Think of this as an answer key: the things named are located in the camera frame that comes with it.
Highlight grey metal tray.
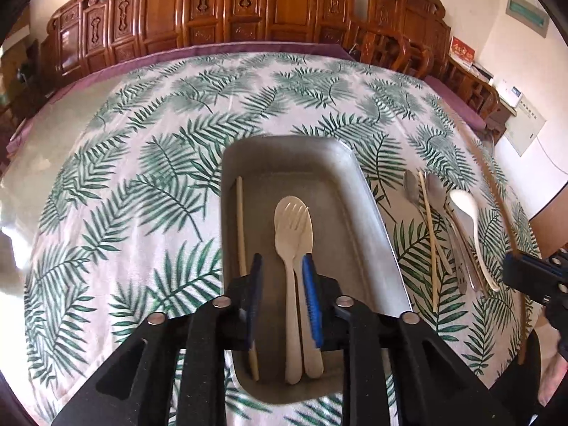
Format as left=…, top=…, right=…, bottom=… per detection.
left=220, top=136, right=411, bottom=405

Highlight palm leaf tablecloth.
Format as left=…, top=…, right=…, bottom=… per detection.
left=24, top=53, right=541, bottom=424

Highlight white wall panel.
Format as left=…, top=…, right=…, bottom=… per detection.
left=504, top=95, right=546, bottom=156

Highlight wooden armchair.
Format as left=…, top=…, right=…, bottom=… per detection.
left=344, top=19, right=434, bottom=79

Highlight red card on shelf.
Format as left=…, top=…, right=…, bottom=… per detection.
left=449, top=35, right=476, bottom=65

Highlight cream plastic spoon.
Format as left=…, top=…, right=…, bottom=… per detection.
left=294, top=211, right=324, bottom=379

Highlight carved wooden bench back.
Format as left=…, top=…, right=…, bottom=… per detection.
left=39, top=0, right=449, bottom=88

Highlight wooden side shelf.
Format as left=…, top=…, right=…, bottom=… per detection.
left=431, top=56, right=515, bottom=144

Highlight green wall sign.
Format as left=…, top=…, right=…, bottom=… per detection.
left=506, top=0, right=550, bottom=38

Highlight person right hand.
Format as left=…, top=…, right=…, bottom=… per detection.
left=537, top=353, right=567, bottom=407

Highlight large steel ladle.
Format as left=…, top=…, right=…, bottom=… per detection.
left=426, top=173, right=481, bottom=294

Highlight purple table cover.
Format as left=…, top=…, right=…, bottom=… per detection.
left=6, top=40, right=488, bottom=154

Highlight cream plastic fork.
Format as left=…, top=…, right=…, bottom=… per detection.
left=274, top=195, right=307, bottom=385

